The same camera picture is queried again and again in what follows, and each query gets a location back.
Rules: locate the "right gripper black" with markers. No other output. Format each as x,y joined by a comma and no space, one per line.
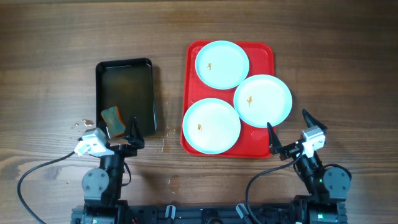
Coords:
289,151

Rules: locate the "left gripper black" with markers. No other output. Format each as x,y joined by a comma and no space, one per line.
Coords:
135,140

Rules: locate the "orange green sponge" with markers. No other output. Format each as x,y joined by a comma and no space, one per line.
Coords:
114,122

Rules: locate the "light blue plate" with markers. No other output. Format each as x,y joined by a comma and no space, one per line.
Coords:
262,99
222,65
211,126

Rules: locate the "light blue plate top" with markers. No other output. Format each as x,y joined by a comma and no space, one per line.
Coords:
222,65

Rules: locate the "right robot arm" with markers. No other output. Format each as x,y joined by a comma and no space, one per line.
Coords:
325,183

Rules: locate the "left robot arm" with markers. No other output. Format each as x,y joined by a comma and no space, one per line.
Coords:
102,186

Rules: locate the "red plastic tray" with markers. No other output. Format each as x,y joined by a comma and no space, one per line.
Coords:
253,142

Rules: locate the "black water tray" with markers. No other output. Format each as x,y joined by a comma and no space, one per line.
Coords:
129,85

